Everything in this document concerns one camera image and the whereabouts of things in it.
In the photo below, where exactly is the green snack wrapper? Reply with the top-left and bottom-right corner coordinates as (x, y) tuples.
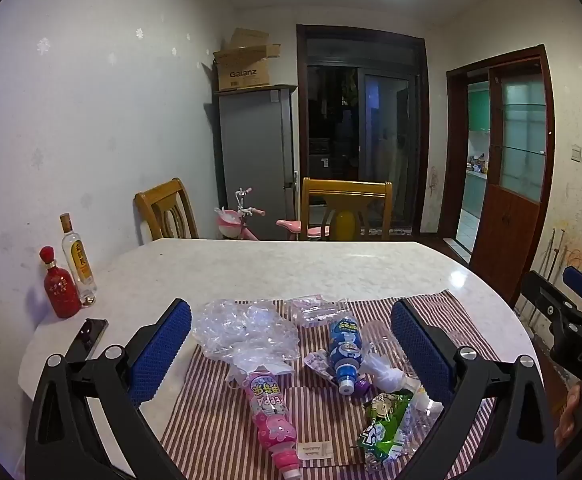
(356, 391), (416, 472)

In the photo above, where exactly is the green kitchen cabinet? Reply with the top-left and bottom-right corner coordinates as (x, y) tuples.
(467, 82), (490, 133)

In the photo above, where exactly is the dark framed sliding door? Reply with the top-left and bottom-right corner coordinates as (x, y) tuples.
(296, 25), (431, 238)

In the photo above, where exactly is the red white striped cloth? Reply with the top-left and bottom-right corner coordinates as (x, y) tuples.
(160, 290), (502, 476)

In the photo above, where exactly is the crumpled clear plastic bag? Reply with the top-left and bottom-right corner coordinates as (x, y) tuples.
(192, 298), (298, 376)

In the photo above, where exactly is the clear plastic packaging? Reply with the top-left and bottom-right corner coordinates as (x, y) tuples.
(285, 296), (352, 331)

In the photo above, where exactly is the pink labelled plastic bottle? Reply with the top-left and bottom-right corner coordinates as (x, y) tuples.
(228, 367), (301, 480)

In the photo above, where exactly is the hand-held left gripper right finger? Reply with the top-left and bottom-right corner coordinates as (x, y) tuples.
(390, 298), (559, 480)

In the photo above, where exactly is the red ceramic liquor bottle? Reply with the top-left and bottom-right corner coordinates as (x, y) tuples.
(40, 246), (82, 319)

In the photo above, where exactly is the small white purple wrapper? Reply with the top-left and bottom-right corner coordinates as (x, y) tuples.
(303, 350), (337, 378)

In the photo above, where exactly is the black smartphone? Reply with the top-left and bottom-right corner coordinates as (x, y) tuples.
(64, 318), (109, 363)

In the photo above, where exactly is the grey refrigerator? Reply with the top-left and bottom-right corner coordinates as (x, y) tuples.
(213, 85), (299, 241)

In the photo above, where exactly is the small paper card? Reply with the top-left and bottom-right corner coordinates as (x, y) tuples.
(297, 441), (337, 461)

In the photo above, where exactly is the wooden chair with straight back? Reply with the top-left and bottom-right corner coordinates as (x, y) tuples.
(299, 177), (393, 242)

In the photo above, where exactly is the wooden door with glass panes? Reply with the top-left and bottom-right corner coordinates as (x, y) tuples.
(471, 45), (556, 306)

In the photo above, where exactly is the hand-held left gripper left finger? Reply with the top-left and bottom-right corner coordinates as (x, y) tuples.
(24, 298), (193, 480)

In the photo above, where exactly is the blue labelled plastic bottle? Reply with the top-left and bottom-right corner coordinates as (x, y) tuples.
(328, 317), (364, 395)

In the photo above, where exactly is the clear bottle with yellow label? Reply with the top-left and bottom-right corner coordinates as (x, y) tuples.
(361, 320), (444, 413)

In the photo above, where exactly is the person's right hand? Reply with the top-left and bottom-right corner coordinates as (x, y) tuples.
(555, 382), (582, 448)

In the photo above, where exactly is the clear glass liquor bottle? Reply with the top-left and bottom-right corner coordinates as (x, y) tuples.
(60, 213), (97, 307)

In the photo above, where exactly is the yellow round object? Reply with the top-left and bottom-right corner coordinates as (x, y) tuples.
(333, 210), (364, 242)

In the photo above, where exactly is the pink child's bicycle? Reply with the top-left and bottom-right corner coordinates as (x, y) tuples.
(214, 186), (332, 242)

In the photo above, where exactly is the open cardboard box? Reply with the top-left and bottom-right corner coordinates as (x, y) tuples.
(212, 27), (282, 92)

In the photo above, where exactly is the wooden chair with oval back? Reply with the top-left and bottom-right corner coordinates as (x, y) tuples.
(134, 177), (200, 247)

